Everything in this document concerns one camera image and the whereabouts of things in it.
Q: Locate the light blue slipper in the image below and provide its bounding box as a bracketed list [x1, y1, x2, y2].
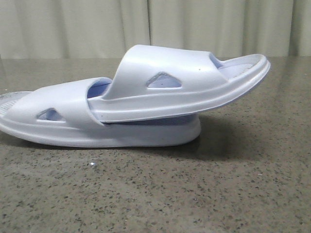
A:
[0, 77, 201, 148]
[88, 45, 270, 122]

